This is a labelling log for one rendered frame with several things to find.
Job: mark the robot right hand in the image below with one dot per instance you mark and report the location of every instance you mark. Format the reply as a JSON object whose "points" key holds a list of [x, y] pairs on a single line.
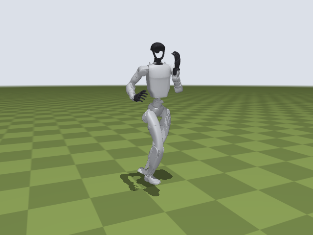
{"points": [[137, 97]]}

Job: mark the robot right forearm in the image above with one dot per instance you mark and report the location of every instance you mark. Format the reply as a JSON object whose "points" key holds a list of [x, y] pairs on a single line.
{"points": [[130, 91]]}

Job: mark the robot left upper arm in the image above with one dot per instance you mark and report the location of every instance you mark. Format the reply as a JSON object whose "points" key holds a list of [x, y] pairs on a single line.
{"points": [[179, 89]]}

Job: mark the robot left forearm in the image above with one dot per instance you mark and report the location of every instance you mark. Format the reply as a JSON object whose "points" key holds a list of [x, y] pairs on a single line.
{"points": [[176, 80]]}

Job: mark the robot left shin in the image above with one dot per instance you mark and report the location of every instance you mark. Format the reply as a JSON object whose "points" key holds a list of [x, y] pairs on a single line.
{"points": [[147, 164]]}

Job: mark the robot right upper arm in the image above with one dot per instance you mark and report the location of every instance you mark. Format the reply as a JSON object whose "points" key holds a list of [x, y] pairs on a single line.
{"points": [[141, 71]]}

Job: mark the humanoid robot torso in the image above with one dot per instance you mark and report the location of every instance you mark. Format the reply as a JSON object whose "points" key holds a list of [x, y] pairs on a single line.
{"points": [[158, 85]]}

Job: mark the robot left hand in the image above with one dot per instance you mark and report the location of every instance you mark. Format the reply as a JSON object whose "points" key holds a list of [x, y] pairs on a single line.
{"points": [[177, 62]]}

